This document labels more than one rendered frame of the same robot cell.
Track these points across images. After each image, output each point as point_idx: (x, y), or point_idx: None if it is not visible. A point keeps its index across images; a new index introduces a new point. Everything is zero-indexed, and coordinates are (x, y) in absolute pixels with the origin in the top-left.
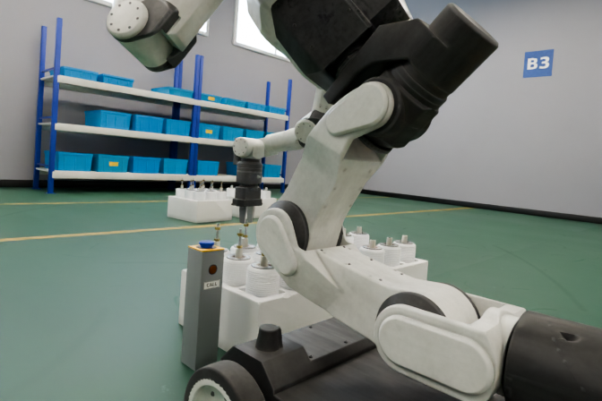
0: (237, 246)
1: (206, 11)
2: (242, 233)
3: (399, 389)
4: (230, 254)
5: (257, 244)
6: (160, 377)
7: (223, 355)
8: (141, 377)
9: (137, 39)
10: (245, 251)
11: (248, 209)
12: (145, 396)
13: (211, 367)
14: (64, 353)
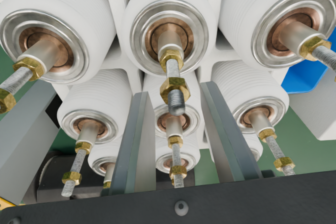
0: (77, 151)
1: None
2: (76, 184)
3: None
4: (77, 113)
5: (254, 10)
6: (27, 83)
7: (37, 193)
8: (7, 75)
9: None
10: (147, 73)
11: (220, 156)
12: (16, 100)
13: (25, 204)
14: None
